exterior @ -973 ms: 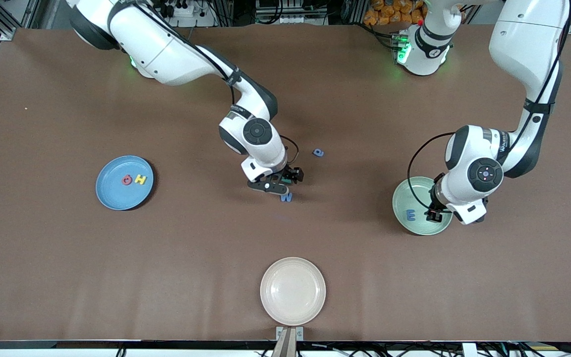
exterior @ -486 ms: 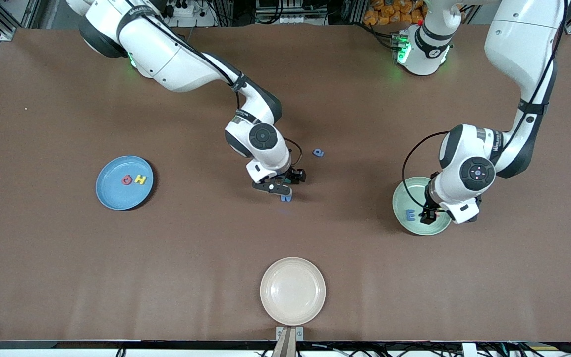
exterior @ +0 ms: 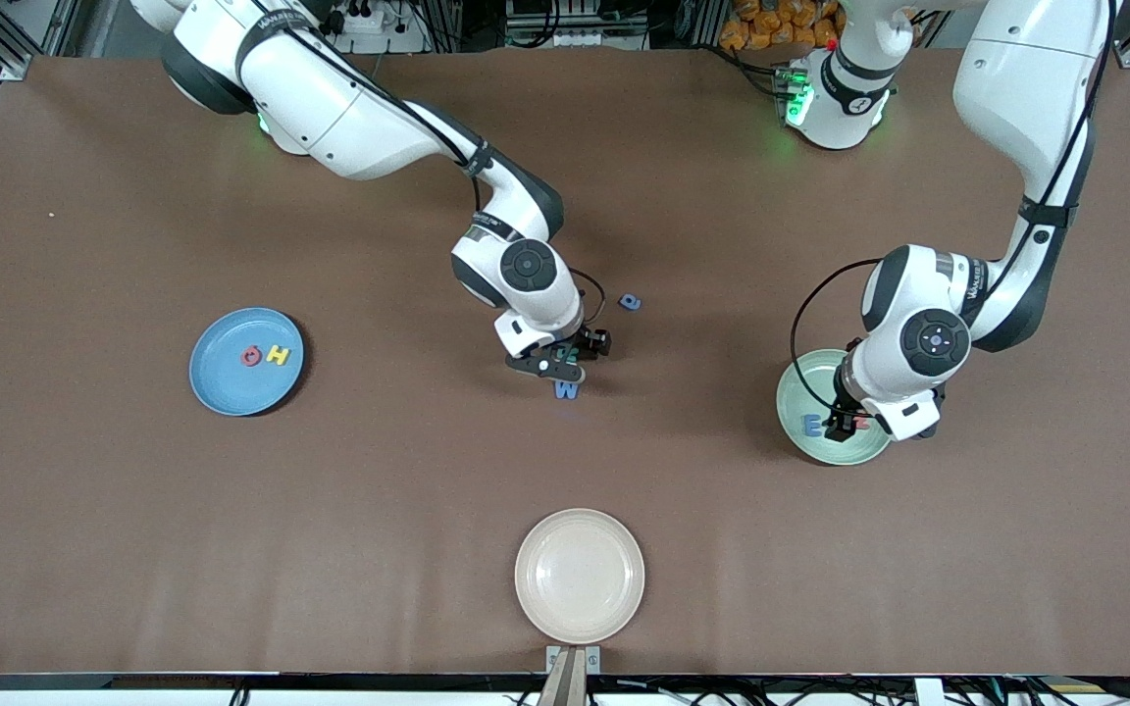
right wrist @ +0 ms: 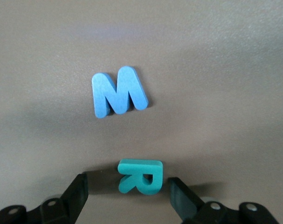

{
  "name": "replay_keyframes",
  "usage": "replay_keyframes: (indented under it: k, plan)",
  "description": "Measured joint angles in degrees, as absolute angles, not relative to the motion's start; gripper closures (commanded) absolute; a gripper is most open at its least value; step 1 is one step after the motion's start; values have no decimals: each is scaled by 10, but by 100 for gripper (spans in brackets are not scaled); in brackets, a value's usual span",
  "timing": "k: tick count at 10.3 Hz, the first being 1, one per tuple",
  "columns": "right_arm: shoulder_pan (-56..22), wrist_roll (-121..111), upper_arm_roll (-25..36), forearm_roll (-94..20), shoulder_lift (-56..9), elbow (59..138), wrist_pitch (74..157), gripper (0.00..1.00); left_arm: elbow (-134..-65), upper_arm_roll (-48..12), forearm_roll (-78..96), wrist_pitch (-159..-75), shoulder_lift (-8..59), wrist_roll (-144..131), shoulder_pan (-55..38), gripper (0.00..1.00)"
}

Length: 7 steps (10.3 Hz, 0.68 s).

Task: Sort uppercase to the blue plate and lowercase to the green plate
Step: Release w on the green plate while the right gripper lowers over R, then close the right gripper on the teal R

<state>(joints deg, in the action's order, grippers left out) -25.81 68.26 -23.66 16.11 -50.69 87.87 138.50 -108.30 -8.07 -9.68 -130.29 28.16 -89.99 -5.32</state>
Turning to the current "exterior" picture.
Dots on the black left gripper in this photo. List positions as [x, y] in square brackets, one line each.
[845, 411]

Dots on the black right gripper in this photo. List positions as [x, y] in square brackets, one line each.
[589, 343]

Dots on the teal foam letter R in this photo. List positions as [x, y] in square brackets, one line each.
[572, 350]

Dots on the blue foam lowercase m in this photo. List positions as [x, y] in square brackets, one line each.
[806, 426]

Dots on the blue foam lowercase p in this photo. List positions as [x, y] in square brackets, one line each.
[626, 305]

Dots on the yellow foam uppercase H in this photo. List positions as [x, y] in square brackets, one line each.
[278, 355]

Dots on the pink foam letter Q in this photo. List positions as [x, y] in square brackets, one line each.
[244, 357]

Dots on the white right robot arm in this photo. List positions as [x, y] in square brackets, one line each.
[349, 108]

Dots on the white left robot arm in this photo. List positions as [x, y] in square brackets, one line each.
[1026, 88]

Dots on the green plate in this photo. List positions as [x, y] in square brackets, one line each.
[854, 451]

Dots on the beige plate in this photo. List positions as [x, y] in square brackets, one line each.
[580, 577]

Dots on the blue plate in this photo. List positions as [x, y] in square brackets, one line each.
[231, 387]

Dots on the blue foam letter W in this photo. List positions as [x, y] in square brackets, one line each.
[566, 392]

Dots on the electronics rack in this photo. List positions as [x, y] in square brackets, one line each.
[575, 25]

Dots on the orange packets pile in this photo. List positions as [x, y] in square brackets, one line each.
[771, 25]

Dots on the white power strip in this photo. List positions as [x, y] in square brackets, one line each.
[359, 20]

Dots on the brown table cover sheet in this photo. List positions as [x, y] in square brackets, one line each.
[133, 539]

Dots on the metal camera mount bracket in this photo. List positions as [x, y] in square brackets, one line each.
[573, 686]

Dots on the black table edge rail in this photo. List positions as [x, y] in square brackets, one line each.
[231, 680]

